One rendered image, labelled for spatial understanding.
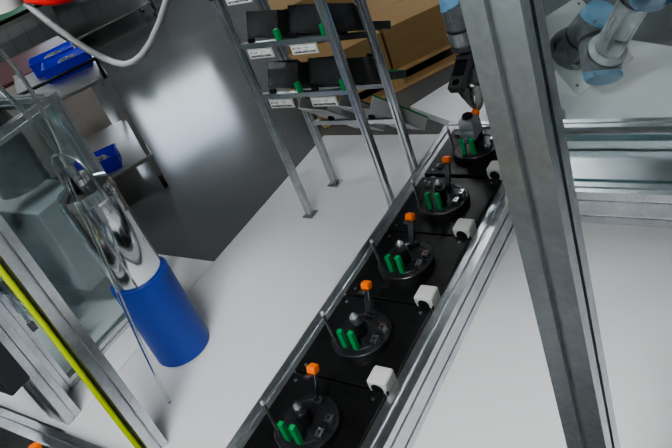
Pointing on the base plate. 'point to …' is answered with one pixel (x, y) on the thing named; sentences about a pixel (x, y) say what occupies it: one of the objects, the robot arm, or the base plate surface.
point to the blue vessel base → (166, 319)
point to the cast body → (469, 127)
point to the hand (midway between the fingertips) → (476, 108)
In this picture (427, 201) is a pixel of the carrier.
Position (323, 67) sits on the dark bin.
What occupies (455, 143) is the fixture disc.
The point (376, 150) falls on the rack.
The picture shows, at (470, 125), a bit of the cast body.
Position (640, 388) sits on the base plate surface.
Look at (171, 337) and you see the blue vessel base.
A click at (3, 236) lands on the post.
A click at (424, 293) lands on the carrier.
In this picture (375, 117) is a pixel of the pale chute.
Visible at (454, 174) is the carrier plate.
